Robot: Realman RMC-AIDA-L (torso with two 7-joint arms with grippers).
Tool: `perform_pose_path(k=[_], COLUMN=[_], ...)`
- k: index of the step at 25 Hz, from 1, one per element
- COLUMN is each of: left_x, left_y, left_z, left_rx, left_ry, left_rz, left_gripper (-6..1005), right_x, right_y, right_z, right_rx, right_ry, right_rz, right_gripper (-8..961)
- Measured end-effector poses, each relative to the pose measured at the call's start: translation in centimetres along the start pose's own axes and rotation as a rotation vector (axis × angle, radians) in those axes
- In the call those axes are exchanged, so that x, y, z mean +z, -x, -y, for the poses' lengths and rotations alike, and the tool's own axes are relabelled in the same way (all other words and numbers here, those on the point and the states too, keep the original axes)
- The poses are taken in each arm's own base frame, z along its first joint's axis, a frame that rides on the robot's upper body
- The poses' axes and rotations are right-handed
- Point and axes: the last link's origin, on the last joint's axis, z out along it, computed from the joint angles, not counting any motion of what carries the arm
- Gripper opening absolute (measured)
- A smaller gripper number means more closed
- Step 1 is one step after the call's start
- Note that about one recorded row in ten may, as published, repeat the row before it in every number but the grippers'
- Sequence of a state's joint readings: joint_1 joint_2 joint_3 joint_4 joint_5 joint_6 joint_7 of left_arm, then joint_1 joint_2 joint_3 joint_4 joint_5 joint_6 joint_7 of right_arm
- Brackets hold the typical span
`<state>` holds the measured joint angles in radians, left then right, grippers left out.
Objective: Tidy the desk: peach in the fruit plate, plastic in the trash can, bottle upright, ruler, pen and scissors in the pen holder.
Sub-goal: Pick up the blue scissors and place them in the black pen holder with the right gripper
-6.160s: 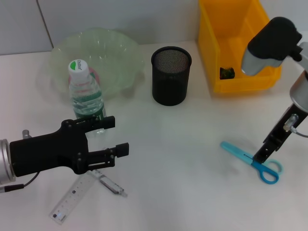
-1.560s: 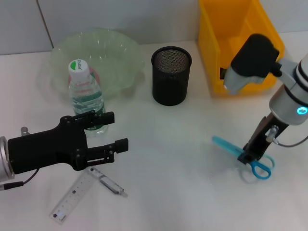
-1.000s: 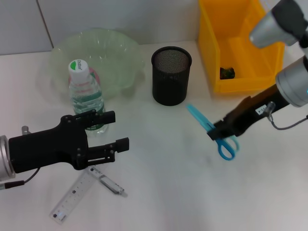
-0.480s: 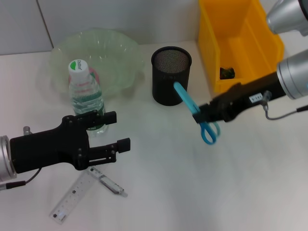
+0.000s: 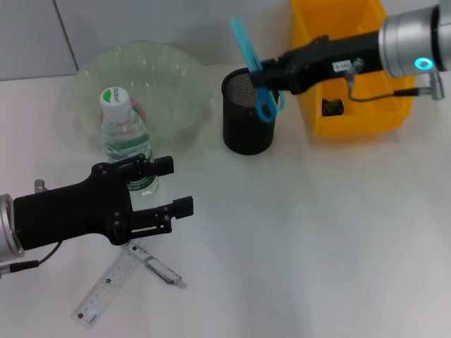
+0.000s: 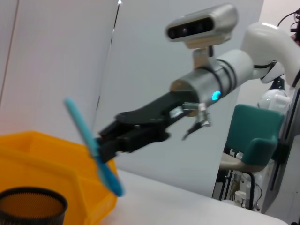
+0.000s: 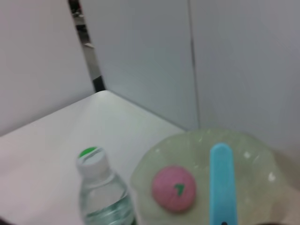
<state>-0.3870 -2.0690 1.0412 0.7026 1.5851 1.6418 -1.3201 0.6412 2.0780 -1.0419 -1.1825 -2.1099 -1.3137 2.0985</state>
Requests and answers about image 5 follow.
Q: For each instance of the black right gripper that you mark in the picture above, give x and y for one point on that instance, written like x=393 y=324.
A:
x=327 y=60

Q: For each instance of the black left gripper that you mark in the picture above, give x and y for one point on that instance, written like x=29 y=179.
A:
x=70 y=214

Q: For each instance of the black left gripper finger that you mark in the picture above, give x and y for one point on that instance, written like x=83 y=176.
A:
x=183 y=207

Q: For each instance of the blue scissors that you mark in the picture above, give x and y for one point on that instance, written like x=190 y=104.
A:
x=243 y=38

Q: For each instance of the clear water bottle green label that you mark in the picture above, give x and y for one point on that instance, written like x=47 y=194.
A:
x=123 y=141

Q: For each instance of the pink toy peach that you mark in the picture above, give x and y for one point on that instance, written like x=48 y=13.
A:
x=141 y=109

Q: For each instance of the grey pen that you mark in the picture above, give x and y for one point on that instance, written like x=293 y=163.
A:
x=162 y=269

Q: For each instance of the green plastic wrapper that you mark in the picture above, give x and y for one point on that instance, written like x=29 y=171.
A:
x=333 y=106

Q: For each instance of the transparent plastic ruler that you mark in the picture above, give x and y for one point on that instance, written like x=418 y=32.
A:
x=102 y=285

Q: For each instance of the black mesh pen holder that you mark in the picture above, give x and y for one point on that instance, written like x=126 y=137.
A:
x=246 y=134

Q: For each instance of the green translucent plastic bowl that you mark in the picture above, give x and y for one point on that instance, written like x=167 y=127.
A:
x=169 y=81

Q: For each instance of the yellow plastic bin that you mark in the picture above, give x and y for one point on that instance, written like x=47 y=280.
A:
x=352 y=119

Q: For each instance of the silver right gripper connector post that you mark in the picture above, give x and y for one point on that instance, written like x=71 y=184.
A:
x=354 y=68

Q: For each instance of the silver gripper connector post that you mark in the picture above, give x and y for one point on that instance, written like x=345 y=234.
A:
x=354 y=68
x=40 y=185

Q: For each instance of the silver left gripper connector post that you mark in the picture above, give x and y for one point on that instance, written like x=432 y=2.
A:
x=40 y=185

